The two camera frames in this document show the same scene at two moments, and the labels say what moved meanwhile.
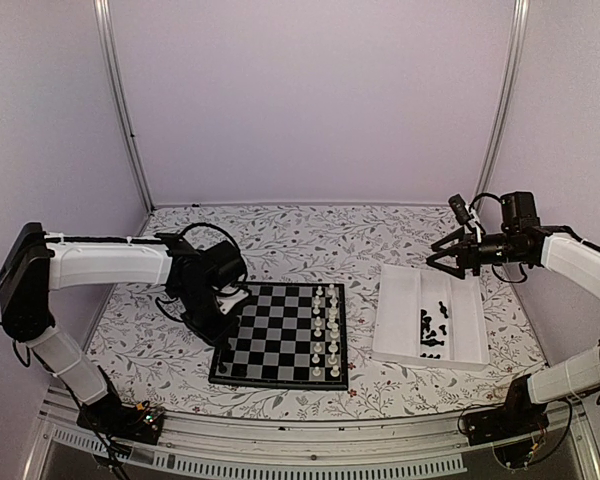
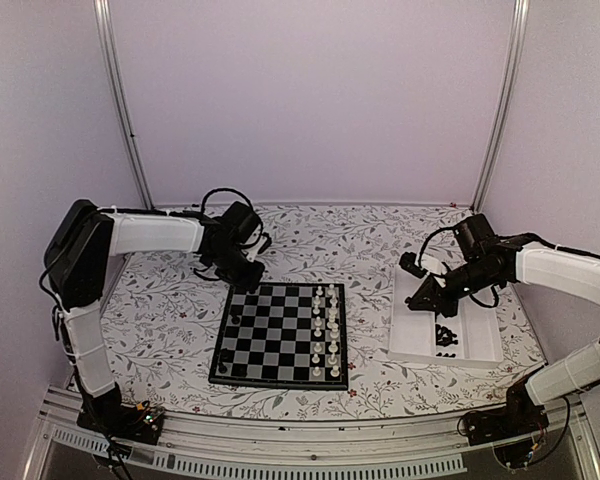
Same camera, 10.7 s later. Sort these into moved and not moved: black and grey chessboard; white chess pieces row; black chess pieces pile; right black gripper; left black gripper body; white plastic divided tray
Moved: black chess pieces pile; left black gripper body; white plastic divided tray; right black gripper
Not moved: black and grey chessboard; white chess pieces row
